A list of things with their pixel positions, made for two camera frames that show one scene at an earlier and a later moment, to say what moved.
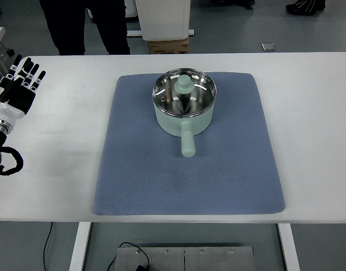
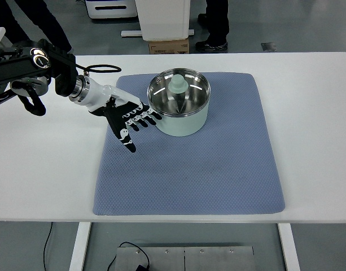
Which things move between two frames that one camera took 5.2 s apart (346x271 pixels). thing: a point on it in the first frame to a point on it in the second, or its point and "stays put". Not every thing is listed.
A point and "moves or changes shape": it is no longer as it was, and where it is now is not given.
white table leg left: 80,247 stays put
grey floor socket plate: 268,47 stays put
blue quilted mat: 233,170 stays put
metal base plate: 187,258 stays put
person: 67,21 to 37,13
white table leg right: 289,247 stays put
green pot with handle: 184,101 moves or changes shape
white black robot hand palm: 17,106 to 115,103
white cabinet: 162,20 stays put
